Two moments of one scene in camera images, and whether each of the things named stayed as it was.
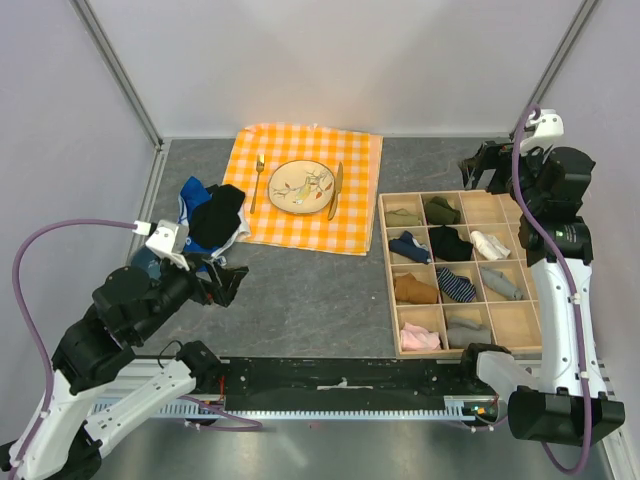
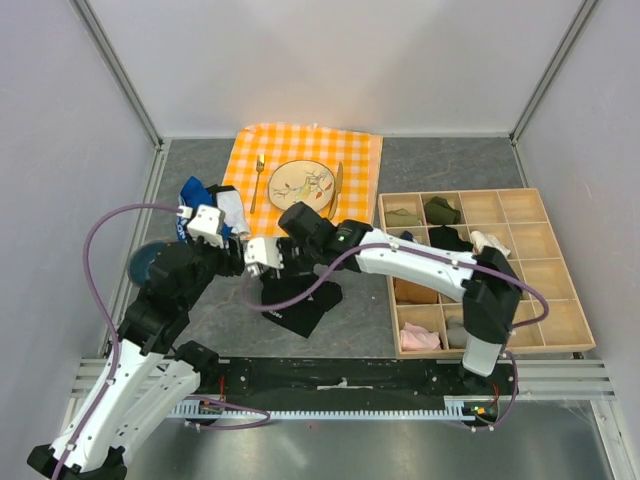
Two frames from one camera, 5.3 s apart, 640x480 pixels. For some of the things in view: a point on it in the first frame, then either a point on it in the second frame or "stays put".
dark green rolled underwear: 439,211 stays put
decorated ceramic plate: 300,187 stays put
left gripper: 223,287 → 233,264
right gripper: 494,156 → 288,269
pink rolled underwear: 416,337 stays put
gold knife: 339,184 stays put
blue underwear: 193,191 stays put
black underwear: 216,219 → 302,317
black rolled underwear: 448,246 stays put
